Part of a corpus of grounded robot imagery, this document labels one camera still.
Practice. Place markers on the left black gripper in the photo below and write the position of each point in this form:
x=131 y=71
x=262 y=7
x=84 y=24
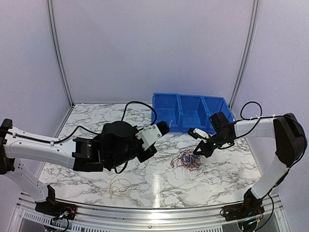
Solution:
x=152 y=151

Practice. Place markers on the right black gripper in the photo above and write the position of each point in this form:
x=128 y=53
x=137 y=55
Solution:
x=205 y=151

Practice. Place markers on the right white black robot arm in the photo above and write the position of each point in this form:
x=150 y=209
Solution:
x=290 y=141

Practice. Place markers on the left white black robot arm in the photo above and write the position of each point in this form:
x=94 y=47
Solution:
x=78 y=154

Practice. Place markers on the middle blue storage bin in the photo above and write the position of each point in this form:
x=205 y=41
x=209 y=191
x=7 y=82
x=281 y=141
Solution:
x=194 y=113

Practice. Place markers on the blue storage bin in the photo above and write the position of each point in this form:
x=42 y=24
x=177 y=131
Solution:
x=215 y=105
x=168 y=108
x=194 y=113

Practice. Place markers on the right blue storage bin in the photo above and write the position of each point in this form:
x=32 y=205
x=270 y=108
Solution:
x=215 y=105

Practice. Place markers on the left blue storage bin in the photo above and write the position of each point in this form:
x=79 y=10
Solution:
x=168 y=108

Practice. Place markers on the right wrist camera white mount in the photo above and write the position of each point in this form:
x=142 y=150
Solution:
x=198 y=134

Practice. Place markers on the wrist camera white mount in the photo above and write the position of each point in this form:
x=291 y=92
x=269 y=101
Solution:
x=198 y=134
x=150 y=134

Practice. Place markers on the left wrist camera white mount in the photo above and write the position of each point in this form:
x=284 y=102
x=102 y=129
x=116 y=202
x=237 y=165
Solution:
x=150 y=134

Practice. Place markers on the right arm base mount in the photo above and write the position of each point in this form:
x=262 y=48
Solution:
x=240 y=211

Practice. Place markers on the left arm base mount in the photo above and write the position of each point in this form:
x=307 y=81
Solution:
x=56 y=209

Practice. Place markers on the aluminium front rail frame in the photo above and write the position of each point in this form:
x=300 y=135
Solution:
x=95 y=218

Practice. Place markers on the right aluminium corner post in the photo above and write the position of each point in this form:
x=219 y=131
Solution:
x=246 y=53

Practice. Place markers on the aluminium corner post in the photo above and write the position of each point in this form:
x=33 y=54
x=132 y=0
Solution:
x=56 y=46
x=246 y=53

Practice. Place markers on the left aluminium corner post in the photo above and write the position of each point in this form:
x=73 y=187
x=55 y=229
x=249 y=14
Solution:
x=56 y=46

